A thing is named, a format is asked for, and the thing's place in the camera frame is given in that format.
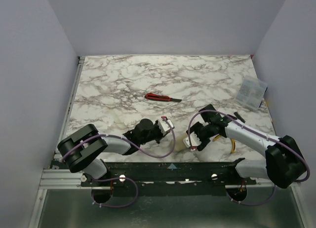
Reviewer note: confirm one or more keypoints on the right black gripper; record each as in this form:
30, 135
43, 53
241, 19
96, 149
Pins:
200, 132

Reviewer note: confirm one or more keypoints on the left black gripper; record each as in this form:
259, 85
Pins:
156, 130

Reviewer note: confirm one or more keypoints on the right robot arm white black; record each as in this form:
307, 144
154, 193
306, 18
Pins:
283, 164

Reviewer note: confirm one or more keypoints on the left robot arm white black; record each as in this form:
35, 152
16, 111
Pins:
80, 150

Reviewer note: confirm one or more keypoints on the red black utility knife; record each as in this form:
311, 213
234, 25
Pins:
161, 98

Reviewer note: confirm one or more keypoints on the black hex key holder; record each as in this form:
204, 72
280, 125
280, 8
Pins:
238, 116

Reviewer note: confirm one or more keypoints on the blue tape triangle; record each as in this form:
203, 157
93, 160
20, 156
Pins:
172, 166

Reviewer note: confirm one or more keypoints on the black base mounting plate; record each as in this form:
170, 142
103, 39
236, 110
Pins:
155, 179

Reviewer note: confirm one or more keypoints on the clear plastic screw box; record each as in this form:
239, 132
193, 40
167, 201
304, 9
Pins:
251, 93

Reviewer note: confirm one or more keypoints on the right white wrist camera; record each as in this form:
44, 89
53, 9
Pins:
191, 142

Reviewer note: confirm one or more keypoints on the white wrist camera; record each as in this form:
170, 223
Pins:
165, 125
191, 142

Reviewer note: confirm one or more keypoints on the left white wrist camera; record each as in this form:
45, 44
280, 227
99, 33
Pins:
165, 125

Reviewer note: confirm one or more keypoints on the aluminium rail frame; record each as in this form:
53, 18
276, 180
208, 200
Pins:
110, 93

